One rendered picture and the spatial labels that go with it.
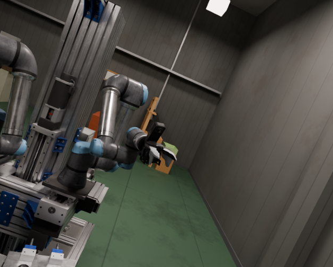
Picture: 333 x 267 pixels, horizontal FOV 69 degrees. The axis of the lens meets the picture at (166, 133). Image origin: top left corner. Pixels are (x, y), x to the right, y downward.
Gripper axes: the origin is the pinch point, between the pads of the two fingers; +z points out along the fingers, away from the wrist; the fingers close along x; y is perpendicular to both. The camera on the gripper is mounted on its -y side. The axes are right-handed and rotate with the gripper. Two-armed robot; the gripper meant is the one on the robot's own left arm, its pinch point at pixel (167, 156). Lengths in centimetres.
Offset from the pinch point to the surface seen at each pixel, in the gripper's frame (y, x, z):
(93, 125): 117, -105, -546
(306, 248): 82, -201, -32
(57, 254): 55, 25, -20
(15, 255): 55, 40, -22
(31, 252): 53, 35, -20
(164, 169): 179, -286, -443
